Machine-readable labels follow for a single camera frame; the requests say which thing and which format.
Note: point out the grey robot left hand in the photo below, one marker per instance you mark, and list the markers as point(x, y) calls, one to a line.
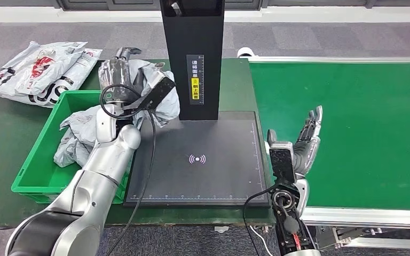
point(118, 77)

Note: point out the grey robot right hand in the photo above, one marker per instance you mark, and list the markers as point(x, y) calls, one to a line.
point(305, 152)

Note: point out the white parcel bag red print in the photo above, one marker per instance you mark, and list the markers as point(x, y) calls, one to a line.
point(69, 153)

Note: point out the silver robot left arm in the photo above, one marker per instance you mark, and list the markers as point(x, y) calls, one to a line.
point(95, 176)

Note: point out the green conveyor belt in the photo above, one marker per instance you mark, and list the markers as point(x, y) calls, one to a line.
point(367, 123)

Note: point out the white conveyor roller end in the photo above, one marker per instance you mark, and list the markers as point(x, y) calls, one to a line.
point(244, 53)

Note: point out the flat white bag black letters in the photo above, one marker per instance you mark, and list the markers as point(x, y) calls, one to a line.
point(81, 69)

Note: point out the flat white bag red logo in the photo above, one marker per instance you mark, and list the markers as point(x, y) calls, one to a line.
point(42, 65)

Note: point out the black yellow column label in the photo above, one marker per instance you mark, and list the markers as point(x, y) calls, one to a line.
point(195, 69)

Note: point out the dark framed glass partition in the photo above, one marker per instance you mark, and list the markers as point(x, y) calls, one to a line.
point(84, 3)

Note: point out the black scanner column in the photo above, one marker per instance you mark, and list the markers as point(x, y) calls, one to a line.
point(191, 32)

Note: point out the white tag under table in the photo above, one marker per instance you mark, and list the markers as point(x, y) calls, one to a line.
point(221, 229)

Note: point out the green plastic crate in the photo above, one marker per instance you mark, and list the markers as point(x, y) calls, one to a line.
point(35, 169)

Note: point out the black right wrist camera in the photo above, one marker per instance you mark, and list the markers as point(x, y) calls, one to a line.
point(282, 164)

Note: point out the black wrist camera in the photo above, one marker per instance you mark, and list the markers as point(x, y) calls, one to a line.
point(155, 93)
point(282, 164)

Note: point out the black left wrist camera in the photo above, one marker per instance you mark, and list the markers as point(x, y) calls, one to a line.
point(155, 93)

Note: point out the aluminium conveyor frame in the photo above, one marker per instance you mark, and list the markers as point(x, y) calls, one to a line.
point(350, 217)

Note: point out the black scanner base plate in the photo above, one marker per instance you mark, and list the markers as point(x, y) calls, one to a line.
point(208, 176)

